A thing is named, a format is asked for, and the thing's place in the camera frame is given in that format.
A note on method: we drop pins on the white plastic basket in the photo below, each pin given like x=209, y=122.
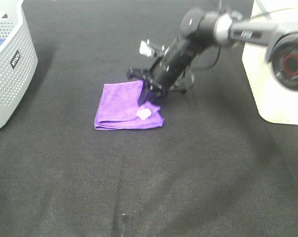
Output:
x=274, y=102

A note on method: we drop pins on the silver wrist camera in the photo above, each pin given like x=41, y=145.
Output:
x=150, y=49

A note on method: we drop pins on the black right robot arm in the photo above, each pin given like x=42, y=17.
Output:
x=200, y=30

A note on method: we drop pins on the grey perforated laundry basket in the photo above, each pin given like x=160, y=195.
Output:
x=18, y=58

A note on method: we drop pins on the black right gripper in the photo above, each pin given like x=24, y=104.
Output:
x=170, y=72

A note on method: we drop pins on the purple microfibre towel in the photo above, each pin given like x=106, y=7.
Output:
x=118, y=108

